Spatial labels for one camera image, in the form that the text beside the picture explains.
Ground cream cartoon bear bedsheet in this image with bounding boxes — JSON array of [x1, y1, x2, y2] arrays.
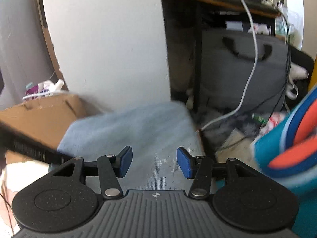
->
[[1, 161, 49, 237]]

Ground white cable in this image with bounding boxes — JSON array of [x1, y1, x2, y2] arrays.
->
[[201, 0, 259, 132]]

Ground dark wooden desk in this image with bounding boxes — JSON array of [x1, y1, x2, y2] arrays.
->
[[160, 0, 281, 115]]

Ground grey mattress panel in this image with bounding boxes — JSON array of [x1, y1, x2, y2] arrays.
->
[[1, 0, 57, 110]]

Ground light blue denim shorts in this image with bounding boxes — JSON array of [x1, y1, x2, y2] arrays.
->
[[57, 102, 204, 191]]

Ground teal orange storage bag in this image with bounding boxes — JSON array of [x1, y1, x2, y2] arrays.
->
[[253, 88, 316, 237]]

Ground pink white bottle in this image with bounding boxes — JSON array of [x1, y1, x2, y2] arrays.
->
[[23, 79, 64, 101]]

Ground brown cardboard sheet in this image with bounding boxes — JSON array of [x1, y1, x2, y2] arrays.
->
[[0, 0, 102, 166]]

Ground grey suitcase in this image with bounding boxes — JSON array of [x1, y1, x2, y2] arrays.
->
[[200, 30, 287, 113]]

